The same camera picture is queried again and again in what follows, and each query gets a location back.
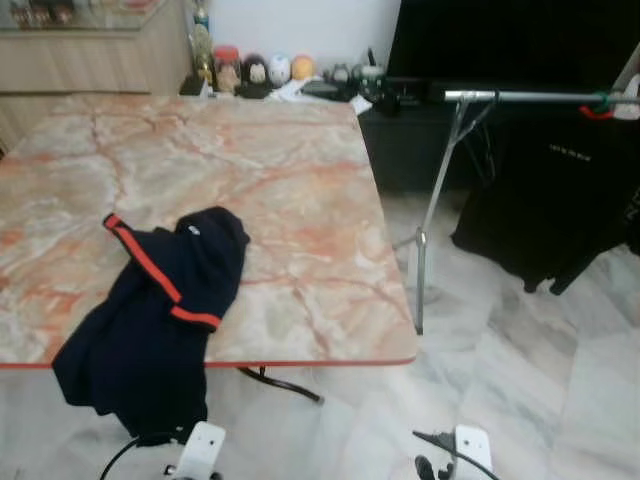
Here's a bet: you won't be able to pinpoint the black shirt red collar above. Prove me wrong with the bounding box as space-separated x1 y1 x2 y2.
450 100 640 296

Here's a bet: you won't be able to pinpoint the white plastic hanging clip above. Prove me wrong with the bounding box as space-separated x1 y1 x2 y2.
612 88 640 123

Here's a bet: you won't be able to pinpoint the silver metal clothes rack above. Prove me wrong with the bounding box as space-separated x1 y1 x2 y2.
392 88 640 336

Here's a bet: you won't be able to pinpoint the black TV console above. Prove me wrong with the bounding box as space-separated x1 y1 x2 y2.
180 78 640 194

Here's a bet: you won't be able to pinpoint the black electronic gadget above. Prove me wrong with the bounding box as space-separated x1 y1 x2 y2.
375 85 446 113

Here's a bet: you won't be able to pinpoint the white green mug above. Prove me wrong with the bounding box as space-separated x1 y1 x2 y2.
358 62 387 89

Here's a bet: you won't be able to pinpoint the small grey figurine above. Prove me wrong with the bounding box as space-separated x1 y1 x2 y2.
328 60 356 86

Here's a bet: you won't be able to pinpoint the black flat pouch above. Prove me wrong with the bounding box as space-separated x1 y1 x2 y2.
300 80 346 99

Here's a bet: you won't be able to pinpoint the white papers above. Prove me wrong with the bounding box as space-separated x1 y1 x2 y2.
268 80 373 113

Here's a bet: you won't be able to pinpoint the white egg toy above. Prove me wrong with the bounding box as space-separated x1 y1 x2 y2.
268 53 292 86

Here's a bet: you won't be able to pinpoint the black plush toy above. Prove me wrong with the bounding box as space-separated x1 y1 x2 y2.
240 53 271 98

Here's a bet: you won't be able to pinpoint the red lid jar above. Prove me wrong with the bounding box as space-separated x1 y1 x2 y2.
213 45 242 96

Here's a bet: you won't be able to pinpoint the small black white box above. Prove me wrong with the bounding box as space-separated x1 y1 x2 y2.
180 75 208 98

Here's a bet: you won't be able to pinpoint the gold trophy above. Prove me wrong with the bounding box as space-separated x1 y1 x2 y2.
190 0 217 93

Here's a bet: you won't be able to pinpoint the navy shirt orange stripes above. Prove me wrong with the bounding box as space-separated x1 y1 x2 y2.
52 207 250 441

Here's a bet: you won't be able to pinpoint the light wooden cabinet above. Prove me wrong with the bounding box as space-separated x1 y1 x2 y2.
0 0 193 153

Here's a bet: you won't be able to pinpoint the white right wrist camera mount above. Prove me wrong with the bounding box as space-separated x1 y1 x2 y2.
455 425 494 480

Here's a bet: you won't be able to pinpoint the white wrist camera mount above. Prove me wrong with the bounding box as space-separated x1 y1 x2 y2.
178 422 226 480
455 425 494 480

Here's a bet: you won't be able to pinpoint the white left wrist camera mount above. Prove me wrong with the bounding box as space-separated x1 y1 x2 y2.
178 422 226 480

